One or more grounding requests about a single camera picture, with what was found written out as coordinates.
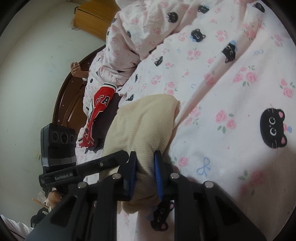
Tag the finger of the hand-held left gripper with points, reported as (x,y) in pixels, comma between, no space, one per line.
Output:
(104,163)

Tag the wooden cabinet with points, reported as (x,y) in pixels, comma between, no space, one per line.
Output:
(97,18)

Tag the dark wooden headboard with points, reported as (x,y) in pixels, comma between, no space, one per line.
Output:
(69,97)

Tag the beige ribbed knit top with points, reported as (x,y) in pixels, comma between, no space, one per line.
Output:
(143,125)

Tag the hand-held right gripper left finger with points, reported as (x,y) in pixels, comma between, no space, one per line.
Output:
(132,180)

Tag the person's left hand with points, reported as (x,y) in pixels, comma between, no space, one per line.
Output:
(55,199)

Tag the red lettered jersey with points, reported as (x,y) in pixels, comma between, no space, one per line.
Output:
(101,99)

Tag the white wall socket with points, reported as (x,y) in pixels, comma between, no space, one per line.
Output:
(37,156)

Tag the pink cat-print duvet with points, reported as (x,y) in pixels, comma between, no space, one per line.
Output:
(219,81)

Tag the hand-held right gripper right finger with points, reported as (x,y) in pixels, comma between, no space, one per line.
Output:
(159,178)

